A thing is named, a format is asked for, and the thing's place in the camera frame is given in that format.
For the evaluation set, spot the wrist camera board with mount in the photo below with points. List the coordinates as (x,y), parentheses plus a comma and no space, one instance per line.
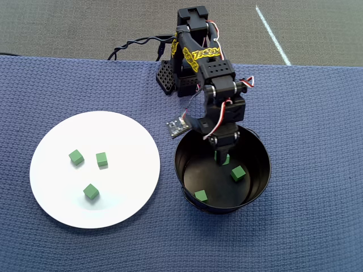
(177,127)

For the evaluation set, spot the blue woven tablecloth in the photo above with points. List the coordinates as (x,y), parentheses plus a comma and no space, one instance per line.
(312,170)

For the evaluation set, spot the white round plate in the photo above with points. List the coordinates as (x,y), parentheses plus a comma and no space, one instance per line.
(56,198)

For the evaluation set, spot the green cube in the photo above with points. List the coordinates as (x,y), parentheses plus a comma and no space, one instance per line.
(201,196)
(226,161)
(101,159)
(90,192)
(76,157)
(237,173)

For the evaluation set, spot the black metal bucket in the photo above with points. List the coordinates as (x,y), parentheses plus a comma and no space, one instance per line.
(255,158)

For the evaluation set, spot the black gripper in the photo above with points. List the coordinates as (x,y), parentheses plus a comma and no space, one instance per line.
(224,137)

